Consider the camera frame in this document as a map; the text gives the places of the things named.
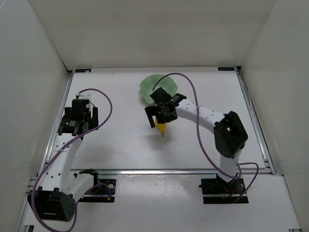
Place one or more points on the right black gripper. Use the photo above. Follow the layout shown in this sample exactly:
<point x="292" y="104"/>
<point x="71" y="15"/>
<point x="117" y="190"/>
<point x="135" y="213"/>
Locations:
<point x="161" y="116"/>

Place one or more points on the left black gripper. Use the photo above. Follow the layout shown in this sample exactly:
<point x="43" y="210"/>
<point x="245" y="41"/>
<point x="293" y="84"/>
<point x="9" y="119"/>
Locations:
<point x="78" y="120"/>

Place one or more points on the yellow fake pear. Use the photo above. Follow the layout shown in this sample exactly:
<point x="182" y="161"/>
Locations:
<point x="161" y="127"/>

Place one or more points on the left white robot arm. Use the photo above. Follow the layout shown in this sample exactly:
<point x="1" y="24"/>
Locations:
<point x="55" y="196"/>

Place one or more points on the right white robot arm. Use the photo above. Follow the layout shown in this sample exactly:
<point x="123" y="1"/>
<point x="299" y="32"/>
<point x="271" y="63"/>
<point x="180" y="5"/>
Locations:
<point x="229" y="133"/>

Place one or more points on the green scalloped glass bowl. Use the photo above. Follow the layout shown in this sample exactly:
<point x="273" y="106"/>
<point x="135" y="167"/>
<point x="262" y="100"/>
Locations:
<point x="146" y="86"/>

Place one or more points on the left blue corner label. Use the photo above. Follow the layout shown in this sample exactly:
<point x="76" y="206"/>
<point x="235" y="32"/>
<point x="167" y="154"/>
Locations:
<point x="83" y="70"/>

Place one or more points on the blue corner label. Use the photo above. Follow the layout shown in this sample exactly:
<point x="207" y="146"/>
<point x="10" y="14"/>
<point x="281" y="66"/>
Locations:
<point x="83" y="70"/>
<point x="226" y="69"/>

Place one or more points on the right blue corner label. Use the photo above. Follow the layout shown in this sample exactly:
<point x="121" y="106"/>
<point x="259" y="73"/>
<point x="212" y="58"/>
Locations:
<point x="226" y="69"/>

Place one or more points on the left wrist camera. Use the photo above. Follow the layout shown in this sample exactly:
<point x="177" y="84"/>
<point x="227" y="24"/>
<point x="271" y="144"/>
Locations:
<point x="84" y="96"/>

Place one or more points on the left aluminium side rail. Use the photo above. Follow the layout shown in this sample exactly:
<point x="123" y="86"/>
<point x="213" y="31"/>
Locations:
<point x="50" y="143"/>

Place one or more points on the aluminium side rail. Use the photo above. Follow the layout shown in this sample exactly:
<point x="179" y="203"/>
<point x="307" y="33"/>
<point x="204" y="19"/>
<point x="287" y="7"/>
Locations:
<point x="50" y="143"/>
<point x="255" y="121"/>

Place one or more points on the front aluminium rail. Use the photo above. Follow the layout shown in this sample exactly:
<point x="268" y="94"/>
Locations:
<point x="155" y="171"/>

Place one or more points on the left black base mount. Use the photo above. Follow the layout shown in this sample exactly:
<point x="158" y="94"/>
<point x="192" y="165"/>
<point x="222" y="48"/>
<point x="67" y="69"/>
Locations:
<point x="105" y="189"/>

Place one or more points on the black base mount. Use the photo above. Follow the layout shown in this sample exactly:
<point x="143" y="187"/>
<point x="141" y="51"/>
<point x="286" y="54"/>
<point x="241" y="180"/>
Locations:
<point x="105" y="189"/>
<point x="217" y="191"/>

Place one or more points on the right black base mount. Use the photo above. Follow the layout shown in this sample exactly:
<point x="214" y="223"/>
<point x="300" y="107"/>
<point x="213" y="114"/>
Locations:
<point x="217" y="191"/>

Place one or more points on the right aluminium side rail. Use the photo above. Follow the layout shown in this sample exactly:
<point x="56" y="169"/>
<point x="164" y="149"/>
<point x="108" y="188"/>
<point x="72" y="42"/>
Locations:
<point x="255" y="121"/>

